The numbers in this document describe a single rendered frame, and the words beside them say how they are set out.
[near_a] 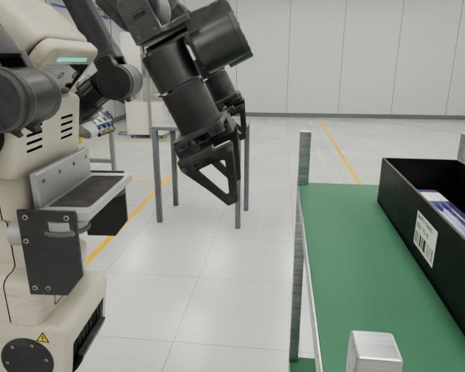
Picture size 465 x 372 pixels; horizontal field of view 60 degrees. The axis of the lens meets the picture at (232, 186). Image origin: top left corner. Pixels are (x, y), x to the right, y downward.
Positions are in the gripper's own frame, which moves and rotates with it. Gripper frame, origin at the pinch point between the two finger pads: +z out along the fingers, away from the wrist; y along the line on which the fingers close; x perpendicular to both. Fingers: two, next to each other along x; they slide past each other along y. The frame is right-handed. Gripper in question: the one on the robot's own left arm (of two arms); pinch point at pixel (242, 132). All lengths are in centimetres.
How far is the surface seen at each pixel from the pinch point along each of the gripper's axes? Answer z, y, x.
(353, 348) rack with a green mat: 6, -72, -7
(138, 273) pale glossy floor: 71, 128, 110
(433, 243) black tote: 22.6, -37.5, -22.4
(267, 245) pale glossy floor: 108, 172, 36
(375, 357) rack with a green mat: 6, -73, -8
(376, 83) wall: 159, 863, -245
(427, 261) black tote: 26.0, -36.4, -20.8
